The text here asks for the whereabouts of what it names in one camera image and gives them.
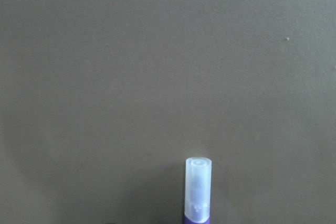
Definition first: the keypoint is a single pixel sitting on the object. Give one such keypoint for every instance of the purple highlighter pen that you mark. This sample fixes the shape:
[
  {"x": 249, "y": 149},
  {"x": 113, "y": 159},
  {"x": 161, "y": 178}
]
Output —
[{"x": 198, "y": 178}]

